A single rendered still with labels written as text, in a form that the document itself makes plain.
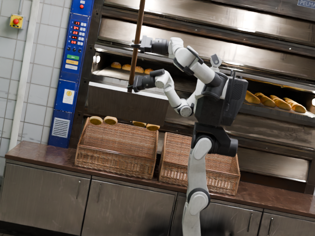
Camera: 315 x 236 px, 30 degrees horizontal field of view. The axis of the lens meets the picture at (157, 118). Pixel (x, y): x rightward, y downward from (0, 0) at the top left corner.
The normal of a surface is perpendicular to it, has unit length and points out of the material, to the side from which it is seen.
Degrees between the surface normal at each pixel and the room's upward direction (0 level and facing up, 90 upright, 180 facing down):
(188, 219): 114
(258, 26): 69
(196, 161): 90
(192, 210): 90
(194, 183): 90
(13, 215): 90
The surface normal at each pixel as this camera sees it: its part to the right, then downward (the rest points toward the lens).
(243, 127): 0.06, -0.19
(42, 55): -0.01, 0.14
